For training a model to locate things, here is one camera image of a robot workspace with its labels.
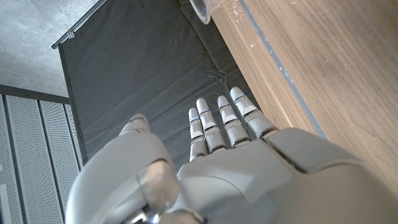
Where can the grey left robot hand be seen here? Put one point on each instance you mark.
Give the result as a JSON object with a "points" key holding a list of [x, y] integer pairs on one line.
{"points": [[248, 180]]}

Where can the clear plastic cup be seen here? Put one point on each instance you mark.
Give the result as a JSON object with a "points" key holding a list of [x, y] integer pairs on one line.
{"points": [[202, 12]]}

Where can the grey tape rectangle outline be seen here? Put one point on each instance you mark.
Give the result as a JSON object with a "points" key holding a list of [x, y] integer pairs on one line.
{"points": [[281, 68]]}

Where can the black backdrop curtain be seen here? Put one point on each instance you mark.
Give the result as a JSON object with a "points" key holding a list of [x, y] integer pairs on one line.
{"points": [[140, 77]]}

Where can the black backdrop stand pole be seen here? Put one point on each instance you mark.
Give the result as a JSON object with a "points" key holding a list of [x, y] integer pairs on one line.
{"points": [[81, 23]]}

